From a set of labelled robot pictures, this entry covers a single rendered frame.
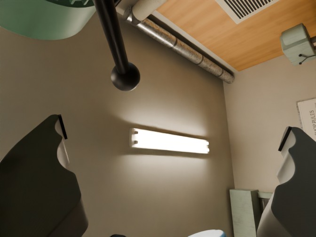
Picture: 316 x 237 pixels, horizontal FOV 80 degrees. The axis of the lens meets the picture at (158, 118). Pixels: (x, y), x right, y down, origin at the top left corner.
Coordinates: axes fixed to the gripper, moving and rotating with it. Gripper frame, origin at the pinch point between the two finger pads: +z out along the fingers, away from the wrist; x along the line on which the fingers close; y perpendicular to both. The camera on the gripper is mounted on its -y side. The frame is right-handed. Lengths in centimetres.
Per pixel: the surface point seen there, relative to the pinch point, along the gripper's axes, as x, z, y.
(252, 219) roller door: 121, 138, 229
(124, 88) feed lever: -5.2, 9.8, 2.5
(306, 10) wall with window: 143, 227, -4
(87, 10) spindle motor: -10.9, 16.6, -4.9
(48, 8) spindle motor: -13.9, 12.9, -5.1
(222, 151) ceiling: 91, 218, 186
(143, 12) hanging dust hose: -25, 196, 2
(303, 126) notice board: 179, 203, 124
